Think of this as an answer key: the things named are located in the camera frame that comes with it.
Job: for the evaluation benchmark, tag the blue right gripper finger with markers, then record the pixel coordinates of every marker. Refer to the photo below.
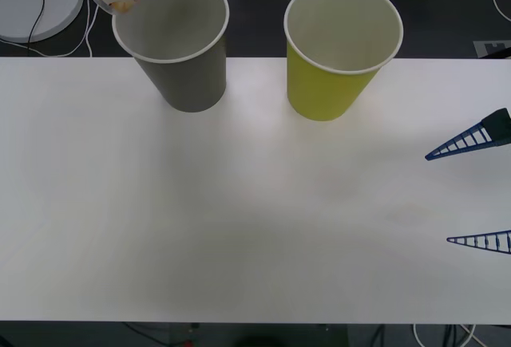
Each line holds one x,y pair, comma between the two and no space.
497,127
504,234

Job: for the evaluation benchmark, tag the grey marker board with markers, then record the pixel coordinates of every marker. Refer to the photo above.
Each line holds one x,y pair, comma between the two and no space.
493,48

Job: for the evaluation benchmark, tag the yellow-green plastic waste bin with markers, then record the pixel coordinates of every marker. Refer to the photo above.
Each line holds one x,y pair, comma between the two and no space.
319,91

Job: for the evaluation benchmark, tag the grey plastic waste bin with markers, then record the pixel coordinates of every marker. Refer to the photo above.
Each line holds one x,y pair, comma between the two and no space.
191,83

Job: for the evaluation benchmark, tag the round pale grey base plate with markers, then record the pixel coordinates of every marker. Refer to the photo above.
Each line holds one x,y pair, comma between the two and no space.
16,4

